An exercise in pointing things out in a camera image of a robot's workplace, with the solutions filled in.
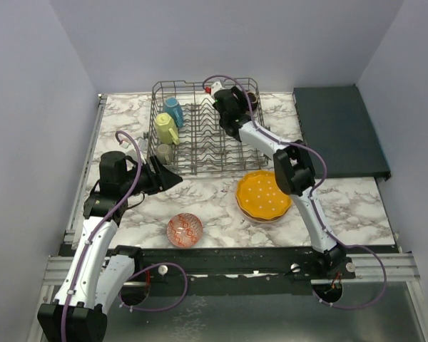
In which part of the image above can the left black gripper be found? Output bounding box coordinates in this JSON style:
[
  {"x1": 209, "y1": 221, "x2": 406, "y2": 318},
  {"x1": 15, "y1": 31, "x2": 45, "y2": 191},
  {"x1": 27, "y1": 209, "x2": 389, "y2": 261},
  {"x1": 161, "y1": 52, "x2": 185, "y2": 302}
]
[{"x1": 121, "y1": 155, "x2": 183, "y2": 197}]

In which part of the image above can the dark brown cream bowl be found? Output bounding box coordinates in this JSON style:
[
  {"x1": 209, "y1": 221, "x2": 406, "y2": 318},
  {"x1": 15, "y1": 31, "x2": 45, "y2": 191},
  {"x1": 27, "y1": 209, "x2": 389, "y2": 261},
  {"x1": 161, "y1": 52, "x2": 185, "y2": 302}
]
[{"x1": 246, "y1": 91, "x2": 259, "y2": 112}]

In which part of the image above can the small grey cup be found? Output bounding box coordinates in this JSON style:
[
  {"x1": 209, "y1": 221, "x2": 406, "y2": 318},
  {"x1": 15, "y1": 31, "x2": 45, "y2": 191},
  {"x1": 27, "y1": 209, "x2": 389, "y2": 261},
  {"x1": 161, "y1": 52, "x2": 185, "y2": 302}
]
[{"x1": 156, "y1": 144, "x2": 174, "y2": 165}]

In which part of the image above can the yellow green mug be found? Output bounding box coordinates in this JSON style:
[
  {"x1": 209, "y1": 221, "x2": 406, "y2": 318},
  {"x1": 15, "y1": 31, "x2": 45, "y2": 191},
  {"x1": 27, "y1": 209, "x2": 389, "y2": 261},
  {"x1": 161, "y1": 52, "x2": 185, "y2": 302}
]
[{"x1": 154, "y1": 113, "x2": 180, "y2": 145}]

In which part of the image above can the grey wire dish rack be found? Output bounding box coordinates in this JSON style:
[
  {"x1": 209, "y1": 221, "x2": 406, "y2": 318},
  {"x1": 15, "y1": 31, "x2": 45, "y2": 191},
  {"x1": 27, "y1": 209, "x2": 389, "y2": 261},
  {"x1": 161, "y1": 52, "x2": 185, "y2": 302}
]
[{"x1": 147, "y1": 81, "x2": 269, "y2": 177}]

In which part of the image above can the red patterned bowl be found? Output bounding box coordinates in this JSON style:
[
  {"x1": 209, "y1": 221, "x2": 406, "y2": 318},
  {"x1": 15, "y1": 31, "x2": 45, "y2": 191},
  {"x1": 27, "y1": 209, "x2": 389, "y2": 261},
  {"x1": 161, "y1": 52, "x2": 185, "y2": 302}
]
[{"x1": 166, "y1": 213, "x2": 203, "y2": 248}]

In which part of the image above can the blue floral mug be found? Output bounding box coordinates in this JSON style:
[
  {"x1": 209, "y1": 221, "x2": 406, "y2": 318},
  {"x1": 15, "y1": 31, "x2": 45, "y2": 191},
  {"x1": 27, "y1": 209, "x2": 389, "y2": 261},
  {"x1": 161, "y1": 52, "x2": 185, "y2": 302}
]
[{"x1": 163, "y1": 97, "x2": 184, "y2": 128}]

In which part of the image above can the orange polka dot plate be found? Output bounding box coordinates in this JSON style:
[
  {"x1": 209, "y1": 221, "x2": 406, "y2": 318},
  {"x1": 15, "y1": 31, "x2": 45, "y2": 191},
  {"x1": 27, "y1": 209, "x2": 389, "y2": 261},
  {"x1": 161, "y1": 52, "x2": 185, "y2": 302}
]
[{"x1": 235, "y1": 170, "x2": 292, "y2": 207}]

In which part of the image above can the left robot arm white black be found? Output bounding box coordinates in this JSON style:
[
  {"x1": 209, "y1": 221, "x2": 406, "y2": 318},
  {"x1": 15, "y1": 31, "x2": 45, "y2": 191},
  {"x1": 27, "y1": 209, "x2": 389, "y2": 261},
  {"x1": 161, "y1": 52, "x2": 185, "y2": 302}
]
[{"x1": 37, "y1": 151, "x2": 183, "y2": 341}]

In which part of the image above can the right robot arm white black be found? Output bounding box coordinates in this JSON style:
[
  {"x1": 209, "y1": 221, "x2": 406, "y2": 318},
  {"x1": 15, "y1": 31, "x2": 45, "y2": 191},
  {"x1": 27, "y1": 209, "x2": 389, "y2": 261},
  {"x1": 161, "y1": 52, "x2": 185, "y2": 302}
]
[{"x1": 208, "y1": 81, "x2": 346, "y2": 279}]

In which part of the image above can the dark blue flat box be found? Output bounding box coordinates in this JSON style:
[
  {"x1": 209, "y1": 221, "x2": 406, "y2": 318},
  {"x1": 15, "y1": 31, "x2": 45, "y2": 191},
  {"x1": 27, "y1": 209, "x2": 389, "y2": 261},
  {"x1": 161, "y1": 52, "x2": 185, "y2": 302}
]
[{"x1": 293, "y1": 85, "x2": 391, "y2": 180}]

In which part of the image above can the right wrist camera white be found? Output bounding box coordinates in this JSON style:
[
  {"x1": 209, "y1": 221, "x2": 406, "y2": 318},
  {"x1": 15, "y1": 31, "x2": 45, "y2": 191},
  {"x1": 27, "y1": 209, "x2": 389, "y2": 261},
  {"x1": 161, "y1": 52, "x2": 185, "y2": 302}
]
[{"x1": 204, "y1": 81, "x2": 225, "y2": 98}]

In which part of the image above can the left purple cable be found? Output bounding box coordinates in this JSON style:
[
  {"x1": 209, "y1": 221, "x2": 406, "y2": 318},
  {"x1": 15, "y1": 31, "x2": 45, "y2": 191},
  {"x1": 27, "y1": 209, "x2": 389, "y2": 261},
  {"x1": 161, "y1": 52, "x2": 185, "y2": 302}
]
[{"x1": 58, "y1": 130, "x2": 189, "y2": 342}]

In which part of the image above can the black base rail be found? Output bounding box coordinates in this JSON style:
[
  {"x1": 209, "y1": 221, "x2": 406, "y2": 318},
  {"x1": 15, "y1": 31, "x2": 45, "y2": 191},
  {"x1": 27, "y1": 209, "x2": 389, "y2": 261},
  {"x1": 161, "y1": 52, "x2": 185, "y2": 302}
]
[{"x1": 106, "y1": 246, "x2": 355, "y2": 296}]

